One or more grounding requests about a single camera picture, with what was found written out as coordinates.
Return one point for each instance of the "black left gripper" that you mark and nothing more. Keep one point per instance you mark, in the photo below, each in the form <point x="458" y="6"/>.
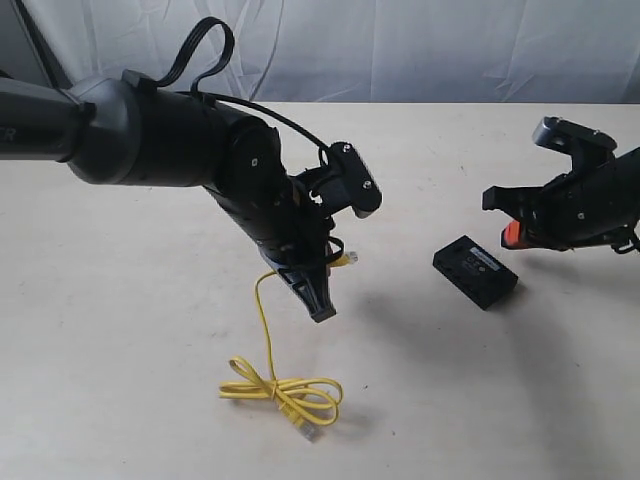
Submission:
<point x="290" y="230"/>

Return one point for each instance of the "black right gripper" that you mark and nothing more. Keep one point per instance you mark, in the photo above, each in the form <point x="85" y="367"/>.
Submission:
<point x="573" y="211"/>

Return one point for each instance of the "black network switch box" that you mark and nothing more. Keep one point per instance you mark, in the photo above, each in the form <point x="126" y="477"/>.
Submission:
<point x="475" y="272"/>

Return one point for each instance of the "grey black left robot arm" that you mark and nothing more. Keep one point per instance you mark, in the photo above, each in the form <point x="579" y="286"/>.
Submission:
<point x="109" y="132"/>

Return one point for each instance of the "white wrinkled backdrop curtain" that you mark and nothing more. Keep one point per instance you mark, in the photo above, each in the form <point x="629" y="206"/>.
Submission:
<point x="368" y="51"/>

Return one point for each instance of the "black light stand pole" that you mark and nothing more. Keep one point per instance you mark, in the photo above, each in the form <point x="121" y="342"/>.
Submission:
<point x="51" y="68"/>

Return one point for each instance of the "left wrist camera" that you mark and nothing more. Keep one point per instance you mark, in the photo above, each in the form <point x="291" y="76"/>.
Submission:
<point x="349" y="184"/>

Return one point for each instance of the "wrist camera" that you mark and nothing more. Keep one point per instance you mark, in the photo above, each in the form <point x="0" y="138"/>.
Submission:
<point x="349" y="184"/>
<point x="588" y="148"/>

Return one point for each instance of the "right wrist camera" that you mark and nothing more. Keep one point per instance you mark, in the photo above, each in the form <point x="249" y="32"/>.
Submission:
<point x="588" y="148"/>

